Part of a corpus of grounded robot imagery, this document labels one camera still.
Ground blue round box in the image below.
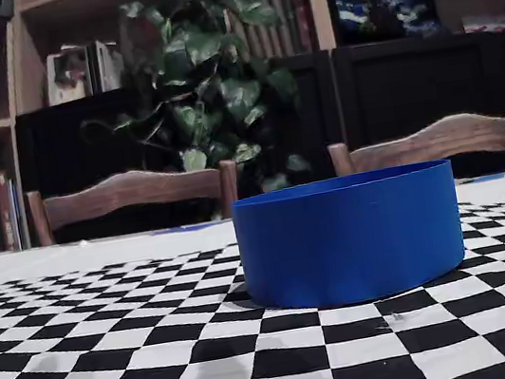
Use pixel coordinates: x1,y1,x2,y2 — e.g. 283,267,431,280
228,157,471,321

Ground blue tape strip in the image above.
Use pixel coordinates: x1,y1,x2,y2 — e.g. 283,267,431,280
151,217,235,237
454,172,505,188

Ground black cabinet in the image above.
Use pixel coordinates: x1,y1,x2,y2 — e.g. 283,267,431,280
9,49,355,249
329,20,505,151

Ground black white checkered mat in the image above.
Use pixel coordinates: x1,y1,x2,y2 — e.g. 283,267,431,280
0,171,505,379

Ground photo frame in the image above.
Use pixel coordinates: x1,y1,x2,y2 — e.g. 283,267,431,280
84,36,128,96
41,45,94,107

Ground colourful flat box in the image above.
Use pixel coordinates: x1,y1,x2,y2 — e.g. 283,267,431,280
459,8,505,42

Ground wooden chair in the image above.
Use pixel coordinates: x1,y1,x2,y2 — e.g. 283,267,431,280
24,153,246,249
325,105,505,199

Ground green ivy plant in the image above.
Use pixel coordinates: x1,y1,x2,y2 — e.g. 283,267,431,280
58,0,319,239

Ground row of brown books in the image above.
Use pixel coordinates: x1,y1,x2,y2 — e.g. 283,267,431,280
221,0,314,66

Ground red spine books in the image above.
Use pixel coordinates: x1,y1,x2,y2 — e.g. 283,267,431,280
0,166,33,253

